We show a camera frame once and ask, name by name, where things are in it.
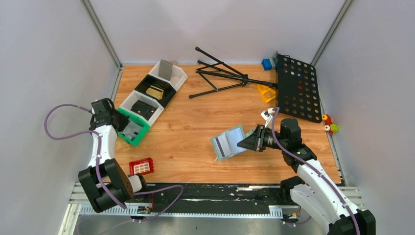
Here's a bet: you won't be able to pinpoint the black folding tripod stand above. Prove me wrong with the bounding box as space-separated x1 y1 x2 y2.
188 46 278 99

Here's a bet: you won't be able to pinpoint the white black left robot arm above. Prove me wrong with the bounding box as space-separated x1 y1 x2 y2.
78 98 147 213

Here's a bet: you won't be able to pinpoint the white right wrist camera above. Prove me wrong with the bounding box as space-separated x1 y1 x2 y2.
261 108 275 128

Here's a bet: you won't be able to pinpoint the green plastic bin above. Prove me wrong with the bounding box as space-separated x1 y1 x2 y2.
117 108 150 147

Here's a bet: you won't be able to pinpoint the white plastic bin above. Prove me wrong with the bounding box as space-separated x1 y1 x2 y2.
148 61 188 91
120 90 164 126

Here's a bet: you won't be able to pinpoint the gold cards in black bin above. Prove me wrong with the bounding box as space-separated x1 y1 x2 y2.
146 85 164 100

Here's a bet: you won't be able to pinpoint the black perforated music stand tray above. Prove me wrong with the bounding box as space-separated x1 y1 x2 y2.
276 53 322 123

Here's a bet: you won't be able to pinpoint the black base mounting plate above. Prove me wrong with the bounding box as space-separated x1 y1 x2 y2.
127 183 300 215

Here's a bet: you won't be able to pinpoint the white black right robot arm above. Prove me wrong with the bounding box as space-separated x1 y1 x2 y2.
237 118 376 235

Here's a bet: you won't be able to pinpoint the red yellow green toy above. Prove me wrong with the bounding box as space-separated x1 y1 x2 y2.
322 114 339 136

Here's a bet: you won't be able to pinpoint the silver cards in green bin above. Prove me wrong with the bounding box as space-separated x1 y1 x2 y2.
121 120 143 141

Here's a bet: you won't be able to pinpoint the red white toy block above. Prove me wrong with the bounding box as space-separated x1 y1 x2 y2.
129 158 154 175

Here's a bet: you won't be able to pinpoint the black plastic bin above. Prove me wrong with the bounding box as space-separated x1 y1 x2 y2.
135 74 177 108

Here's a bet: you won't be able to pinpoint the white striped credit card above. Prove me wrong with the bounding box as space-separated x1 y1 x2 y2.
214 128 244 158

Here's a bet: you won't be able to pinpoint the black item in white bin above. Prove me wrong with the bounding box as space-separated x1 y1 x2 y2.
131 100 157 120

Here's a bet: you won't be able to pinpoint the blue toy block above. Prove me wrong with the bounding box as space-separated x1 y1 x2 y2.
261 58 277 71

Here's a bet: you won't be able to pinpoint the yellow plastic toy frame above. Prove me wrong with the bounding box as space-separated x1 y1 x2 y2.
256 84 276 103

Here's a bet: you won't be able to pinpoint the grey card holder in bin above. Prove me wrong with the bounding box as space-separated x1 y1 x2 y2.
158 59 173 80

